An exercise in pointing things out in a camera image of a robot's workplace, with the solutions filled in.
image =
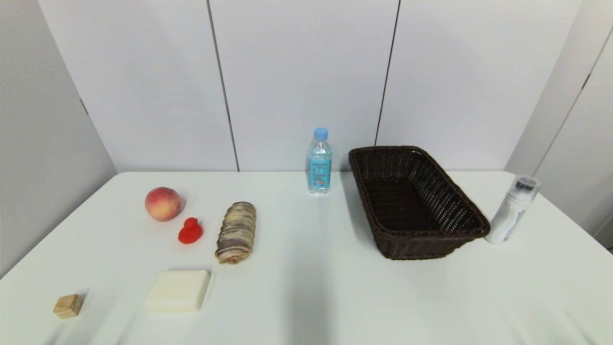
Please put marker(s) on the red rubber duck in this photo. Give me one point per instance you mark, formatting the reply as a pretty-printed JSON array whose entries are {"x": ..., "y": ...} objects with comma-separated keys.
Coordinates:
[{"x": 190, "y": 234}]

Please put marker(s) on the cream rectangular block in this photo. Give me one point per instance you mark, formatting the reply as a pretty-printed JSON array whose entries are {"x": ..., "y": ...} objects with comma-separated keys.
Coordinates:
[{"x": 177, "y": 291}]

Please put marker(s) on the small wooden cube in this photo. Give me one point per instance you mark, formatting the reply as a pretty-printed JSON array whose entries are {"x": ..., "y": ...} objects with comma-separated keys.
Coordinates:
[{"x": 68, "y": 306}]

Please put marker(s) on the peach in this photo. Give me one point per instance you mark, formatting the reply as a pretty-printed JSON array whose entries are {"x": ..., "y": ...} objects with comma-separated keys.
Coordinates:
[{"x": 163, "y": 204}]

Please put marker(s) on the clear water bottle blue label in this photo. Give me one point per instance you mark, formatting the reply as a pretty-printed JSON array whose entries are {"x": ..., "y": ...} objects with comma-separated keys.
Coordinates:
[{"x": 319, "y": 167}]

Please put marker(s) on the white plastic lotion bottle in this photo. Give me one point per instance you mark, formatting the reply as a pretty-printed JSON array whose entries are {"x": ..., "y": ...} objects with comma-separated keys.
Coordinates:
[{"x": 510, "y": 213}]

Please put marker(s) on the marbled bread roll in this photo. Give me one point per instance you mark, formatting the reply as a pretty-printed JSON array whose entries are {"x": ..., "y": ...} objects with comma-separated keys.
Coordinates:
[{"x": 236, "y": 232}]

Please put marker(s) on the dark brown wicker basket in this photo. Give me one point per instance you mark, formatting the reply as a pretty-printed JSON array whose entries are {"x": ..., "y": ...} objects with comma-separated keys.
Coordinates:
[{"x": 407, "y": 239}]

